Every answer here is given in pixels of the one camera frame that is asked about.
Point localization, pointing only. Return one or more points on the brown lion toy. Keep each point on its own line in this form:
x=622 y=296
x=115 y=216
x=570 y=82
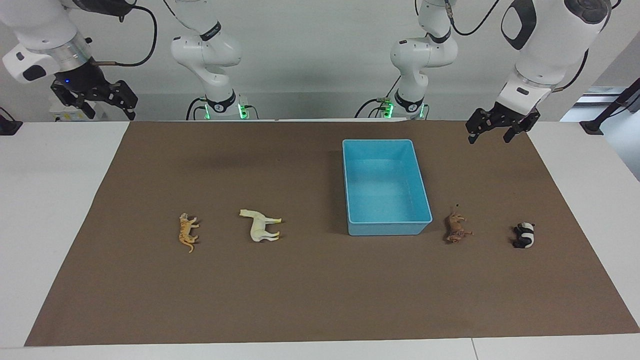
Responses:
x=455 y=227

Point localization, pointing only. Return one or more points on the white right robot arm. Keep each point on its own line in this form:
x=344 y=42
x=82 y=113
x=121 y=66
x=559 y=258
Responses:
x=210 y=55

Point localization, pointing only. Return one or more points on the black table clamp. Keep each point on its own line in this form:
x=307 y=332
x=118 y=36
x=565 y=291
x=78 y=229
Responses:
x=9 y=127

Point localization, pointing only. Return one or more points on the brown table mat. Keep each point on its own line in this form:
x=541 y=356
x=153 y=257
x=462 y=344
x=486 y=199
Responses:
x=300 y=290

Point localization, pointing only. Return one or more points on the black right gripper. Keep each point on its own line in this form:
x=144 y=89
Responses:
x=82 y=80

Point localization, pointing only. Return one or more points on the cream llama toy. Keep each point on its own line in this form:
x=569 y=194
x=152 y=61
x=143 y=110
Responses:
x=257 y=227

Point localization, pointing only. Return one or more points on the green lit connector box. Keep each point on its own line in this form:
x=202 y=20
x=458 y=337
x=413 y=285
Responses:
x=386 y=107
x=243 y=110

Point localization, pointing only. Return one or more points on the black camera stand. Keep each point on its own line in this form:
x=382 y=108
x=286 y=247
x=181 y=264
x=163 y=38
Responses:
x=592 y=126

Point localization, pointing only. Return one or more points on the blue plastic storage box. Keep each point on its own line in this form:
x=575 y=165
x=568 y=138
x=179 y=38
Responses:
x=382 y=190

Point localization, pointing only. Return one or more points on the black and white panda toy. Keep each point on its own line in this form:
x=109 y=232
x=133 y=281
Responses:
x=525 y=232

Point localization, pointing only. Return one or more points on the orange striped tiger toy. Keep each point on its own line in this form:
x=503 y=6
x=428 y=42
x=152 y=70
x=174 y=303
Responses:
x=186 y=230

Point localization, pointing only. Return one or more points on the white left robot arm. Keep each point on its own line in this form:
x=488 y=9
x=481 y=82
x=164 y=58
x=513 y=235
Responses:
x=545 y=45

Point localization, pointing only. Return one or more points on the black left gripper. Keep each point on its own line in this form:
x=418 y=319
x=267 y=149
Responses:
x=512 y=116

